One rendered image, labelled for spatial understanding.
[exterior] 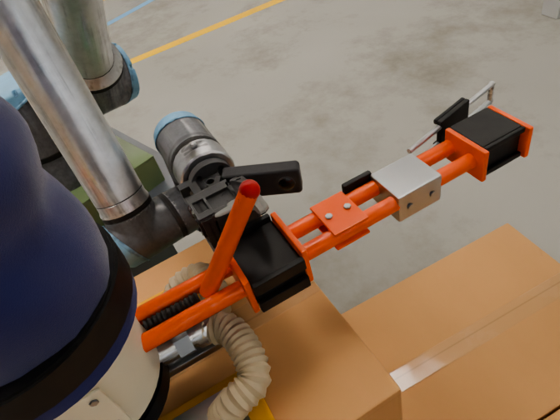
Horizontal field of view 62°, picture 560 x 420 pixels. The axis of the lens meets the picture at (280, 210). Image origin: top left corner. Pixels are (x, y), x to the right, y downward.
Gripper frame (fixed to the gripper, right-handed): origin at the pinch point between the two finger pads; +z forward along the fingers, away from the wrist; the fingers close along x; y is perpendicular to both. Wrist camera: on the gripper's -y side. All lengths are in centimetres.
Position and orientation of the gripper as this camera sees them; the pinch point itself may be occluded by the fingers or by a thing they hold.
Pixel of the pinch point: (282, 252)
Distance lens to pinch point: 59.2
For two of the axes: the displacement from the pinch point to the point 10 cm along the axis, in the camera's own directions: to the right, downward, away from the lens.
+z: 4.6, 5.6, -6.9
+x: -2.0, -6.9, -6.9
